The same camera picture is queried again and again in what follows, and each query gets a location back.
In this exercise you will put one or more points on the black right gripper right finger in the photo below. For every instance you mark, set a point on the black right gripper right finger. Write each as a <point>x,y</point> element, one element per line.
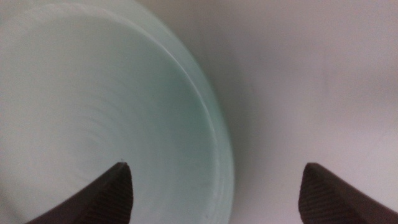
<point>323,199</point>

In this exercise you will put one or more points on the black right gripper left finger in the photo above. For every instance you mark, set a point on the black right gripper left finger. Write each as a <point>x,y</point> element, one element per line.
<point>109,199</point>

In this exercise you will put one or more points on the pale green shallow bowl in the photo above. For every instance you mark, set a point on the pale green shallow bowl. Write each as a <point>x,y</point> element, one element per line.
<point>93,93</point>

